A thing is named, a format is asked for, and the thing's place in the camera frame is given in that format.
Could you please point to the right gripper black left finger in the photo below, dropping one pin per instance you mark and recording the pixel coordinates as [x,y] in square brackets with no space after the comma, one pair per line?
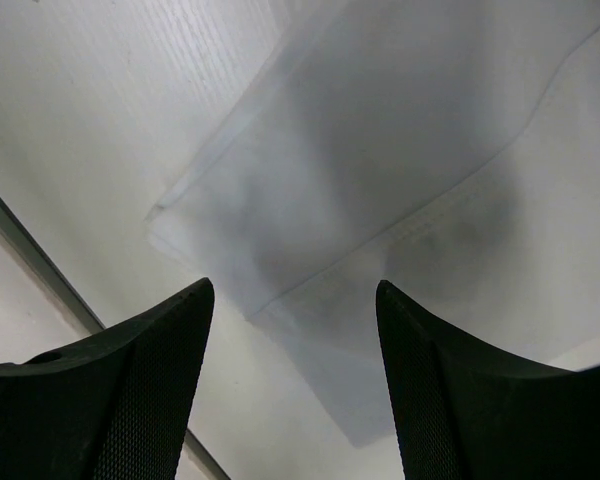
[114,405]

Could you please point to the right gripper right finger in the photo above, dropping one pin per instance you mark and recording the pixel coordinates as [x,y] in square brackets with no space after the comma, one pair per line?
[465,409]

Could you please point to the white skirt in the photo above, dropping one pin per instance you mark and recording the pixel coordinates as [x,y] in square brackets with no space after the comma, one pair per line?
[449,147]

